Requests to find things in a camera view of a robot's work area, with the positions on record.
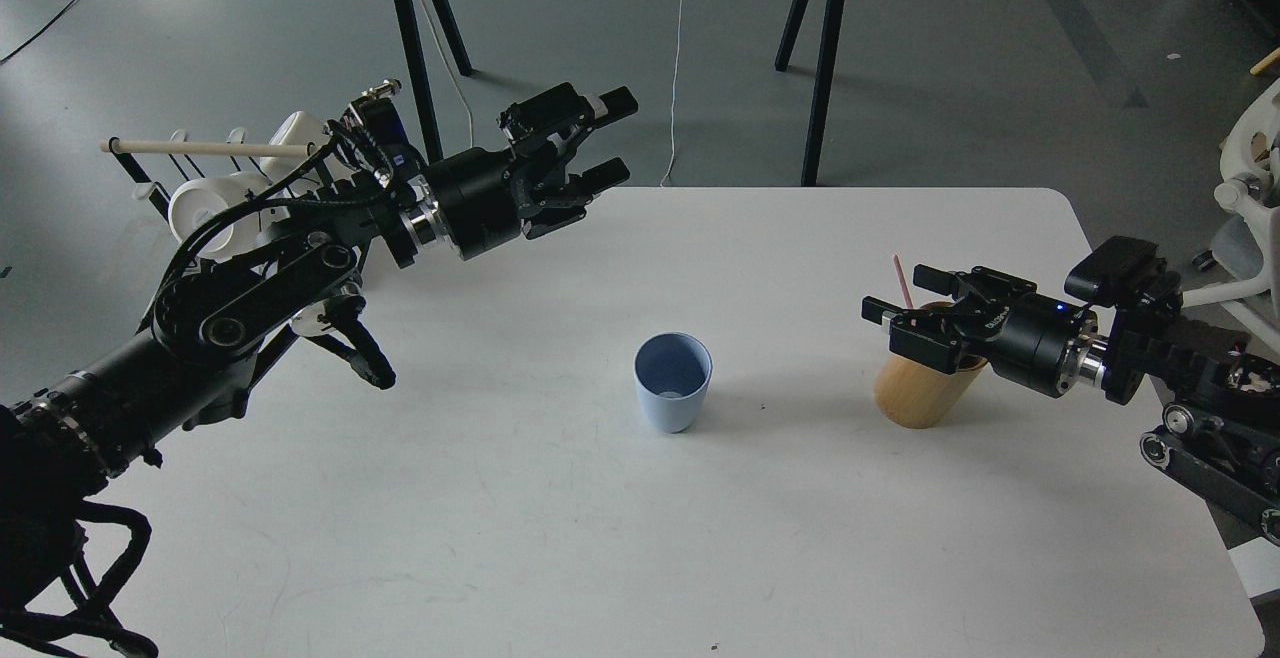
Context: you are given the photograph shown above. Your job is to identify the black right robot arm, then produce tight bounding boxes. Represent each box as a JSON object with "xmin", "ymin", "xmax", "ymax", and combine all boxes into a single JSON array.
[{"xmin": 861, "ymin": 237, "xmax": 1279, "ymax": 542}]

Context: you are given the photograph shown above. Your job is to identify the bamboo cylinder holder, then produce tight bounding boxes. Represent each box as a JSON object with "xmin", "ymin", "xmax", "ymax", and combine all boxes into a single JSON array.
[{"xmin": 872, "ymin": 352, "xmax": 989, "ymax": 429}]

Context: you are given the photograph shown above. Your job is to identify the white square mug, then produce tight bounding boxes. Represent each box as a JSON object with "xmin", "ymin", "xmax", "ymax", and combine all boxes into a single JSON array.
[{"xmin": 259, "ymin": 111, "xmax": 352, "ymax": 184}]

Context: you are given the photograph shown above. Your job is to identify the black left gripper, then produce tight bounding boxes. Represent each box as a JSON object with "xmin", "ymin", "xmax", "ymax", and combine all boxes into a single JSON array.
[{"xmin": 425, "ymin": 83, "xmax": 639, "ymax": 260}]

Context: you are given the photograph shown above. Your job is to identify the white hanging cable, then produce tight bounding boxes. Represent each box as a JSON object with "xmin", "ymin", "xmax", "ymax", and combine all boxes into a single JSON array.
[{"xmin": 658, "ymin": 0, "xmax": 689, "ymax": 188}]

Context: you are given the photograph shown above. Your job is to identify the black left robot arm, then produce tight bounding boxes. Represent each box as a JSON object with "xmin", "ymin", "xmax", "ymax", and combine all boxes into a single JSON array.
[{"xmin": 3, "ymin": 79, "xmax": 637, "ymax": 657}]

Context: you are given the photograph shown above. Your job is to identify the black wire mug rack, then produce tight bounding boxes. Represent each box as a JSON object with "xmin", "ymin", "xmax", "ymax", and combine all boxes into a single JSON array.
[{"xmin": 100, "ymin": 134, "xmax": 379, "ymax": 294}]

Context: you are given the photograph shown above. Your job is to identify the white round mug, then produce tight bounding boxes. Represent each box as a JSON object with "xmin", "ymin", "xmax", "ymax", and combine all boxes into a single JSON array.
[{"xmin": 168, "ymin": 172, "xmax": 287, "ymax": 262}]

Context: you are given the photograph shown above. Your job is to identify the blue cup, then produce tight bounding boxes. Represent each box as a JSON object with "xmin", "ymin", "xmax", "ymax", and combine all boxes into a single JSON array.
[{"xmin": 634, "ymin": 333, "xmax": 714, "ymax": 434}]

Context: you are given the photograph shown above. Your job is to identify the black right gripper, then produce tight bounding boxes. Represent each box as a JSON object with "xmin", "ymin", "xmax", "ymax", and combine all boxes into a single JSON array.
[{"xmin": 861, "ymin": 262, "xmax": 1098, "ymax": 398}]

